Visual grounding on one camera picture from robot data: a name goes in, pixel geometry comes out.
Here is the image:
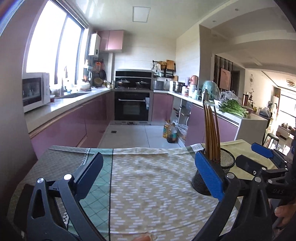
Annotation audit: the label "ceiling light panel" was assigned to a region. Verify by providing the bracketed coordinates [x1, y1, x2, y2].
[132, 6, 151, 23]

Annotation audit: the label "pink base cabinets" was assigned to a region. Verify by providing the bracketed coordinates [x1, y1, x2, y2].
[153, 93, 240, 146]
[29, 90, 115, 153]

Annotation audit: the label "patterned tablecloth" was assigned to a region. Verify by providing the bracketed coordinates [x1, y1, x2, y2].
[7, 139, 281, 241]

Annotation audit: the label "clear plastic bag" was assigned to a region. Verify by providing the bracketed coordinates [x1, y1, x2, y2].
[220, 90, 241, 102]

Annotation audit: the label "kitchen sink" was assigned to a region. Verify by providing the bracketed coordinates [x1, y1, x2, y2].
[55, 91, 90, 99]

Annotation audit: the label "green leafy vegetables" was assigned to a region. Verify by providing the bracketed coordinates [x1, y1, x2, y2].
[218, 98, 250, 118]

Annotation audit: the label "person's right hand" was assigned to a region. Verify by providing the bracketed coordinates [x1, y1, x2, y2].
[274, 204, 296, 230]

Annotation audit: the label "kitchen window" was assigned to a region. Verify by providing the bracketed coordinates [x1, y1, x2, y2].
[25, 0, 89, 86]

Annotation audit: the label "steel faucet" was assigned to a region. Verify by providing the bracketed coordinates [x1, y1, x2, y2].
[60, 66, 68, 95]

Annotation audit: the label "person's left hand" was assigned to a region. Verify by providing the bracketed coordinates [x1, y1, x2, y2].
[133, 234, 159, 241]

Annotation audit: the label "white microwave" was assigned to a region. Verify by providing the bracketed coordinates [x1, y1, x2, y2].
[22, 72, 51, 113]

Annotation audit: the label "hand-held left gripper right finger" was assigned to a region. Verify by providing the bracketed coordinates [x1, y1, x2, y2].
[193, 151, 273, 241]

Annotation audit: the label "black built-in oven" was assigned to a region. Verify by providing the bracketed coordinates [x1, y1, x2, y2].
[114, 90, 153, 122]

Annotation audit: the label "black wall rack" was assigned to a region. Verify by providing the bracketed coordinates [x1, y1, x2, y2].
[152, 60, 176, 78]

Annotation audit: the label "pink wall cabinet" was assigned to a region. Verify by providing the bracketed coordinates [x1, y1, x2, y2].
[97, 30, 124, 51]

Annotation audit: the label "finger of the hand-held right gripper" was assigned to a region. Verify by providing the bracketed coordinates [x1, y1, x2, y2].
[251, 143, 292, 169]
[235, 155, 288, 183]

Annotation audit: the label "dark cooking oil bottle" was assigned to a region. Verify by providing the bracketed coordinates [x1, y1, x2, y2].
[167, 123, 178, 143]

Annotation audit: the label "teal kitchen appliance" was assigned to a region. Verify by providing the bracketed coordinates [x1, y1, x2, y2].
[202, 80, 221, 100]

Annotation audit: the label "bundle of wooden chopsticks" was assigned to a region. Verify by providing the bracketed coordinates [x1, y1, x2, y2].
[202, 101, 221, 163]

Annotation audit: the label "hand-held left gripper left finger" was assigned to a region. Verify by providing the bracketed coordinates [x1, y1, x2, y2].
[26, 152, 104, 241]

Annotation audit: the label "stainless steel pot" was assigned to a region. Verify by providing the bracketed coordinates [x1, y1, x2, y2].
[172, 81, 185, 93]

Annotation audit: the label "black mesh utensil holder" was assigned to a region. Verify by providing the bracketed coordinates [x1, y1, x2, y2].
[192, 147, 236, 196]

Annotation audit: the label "black stool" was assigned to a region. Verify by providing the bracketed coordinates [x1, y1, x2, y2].
[263, 133, 280, 150]

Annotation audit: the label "white water heater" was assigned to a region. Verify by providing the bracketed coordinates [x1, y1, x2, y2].
[88, 33, 100, 57]

